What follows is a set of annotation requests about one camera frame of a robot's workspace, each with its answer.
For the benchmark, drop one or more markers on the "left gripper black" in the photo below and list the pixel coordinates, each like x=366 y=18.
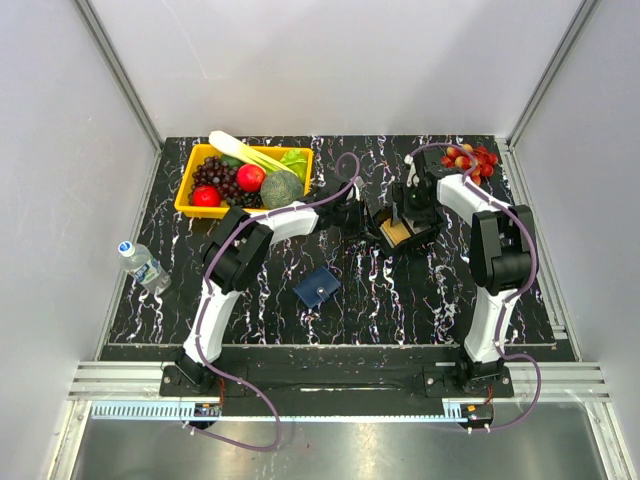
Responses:
x=364 y=227

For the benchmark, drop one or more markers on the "purple grape bunch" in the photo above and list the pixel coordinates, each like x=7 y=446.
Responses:
x=212 y=173

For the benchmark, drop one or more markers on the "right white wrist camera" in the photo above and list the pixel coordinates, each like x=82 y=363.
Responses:
x=412 y=179

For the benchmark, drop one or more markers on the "green avocado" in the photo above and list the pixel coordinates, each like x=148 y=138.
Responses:
x=230 y=162

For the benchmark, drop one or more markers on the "red apple upper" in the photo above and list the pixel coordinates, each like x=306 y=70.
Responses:
x=250 y=178

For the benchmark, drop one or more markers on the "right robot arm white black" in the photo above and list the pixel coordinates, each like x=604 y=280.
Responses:
x=502 y=253

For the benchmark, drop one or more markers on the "green lettuce leaf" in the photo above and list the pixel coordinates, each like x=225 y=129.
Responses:
x=296 y=160

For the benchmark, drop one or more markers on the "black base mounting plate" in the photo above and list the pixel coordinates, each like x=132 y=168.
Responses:
x=428 y=370

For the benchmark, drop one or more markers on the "red lychee bunch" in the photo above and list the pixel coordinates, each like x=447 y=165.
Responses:
x=463 y=157

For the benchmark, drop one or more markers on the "white daikon radish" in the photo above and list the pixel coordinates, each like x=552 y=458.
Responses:
x=230 y=146

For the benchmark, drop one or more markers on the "red apple lower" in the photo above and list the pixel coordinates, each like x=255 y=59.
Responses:
x=205 y=196

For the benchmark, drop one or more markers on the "black card tray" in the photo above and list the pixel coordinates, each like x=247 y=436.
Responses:
x=420 y=235

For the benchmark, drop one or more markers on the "red apple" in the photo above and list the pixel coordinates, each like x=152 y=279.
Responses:
x=250 y=178
x=205 y=196

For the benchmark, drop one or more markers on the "gold cards stack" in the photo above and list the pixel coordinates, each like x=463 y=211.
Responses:
x=393 y=233

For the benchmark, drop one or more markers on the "clear water bottle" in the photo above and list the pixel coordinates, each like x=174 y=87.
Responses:
x=138 y=262

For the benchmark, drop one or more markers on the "green cantaloupe melon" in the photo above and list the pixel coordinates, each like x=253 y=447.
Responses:
x=280 y=189

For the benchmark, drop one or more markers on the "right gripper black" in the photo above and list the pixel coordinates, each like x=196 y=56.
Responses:
x=400 y=193

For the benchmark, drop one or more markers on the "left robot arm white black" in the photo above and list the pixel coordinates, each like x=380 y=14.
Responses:
x=236 y=255

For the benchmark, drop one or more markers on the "dark blue grape bunch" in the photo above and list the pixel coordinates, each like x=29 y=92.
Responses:
x=244 y=200

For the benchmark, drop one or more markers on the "blue card holder wallet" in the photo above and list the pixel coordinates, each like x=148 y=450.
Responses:
x=317 y=288

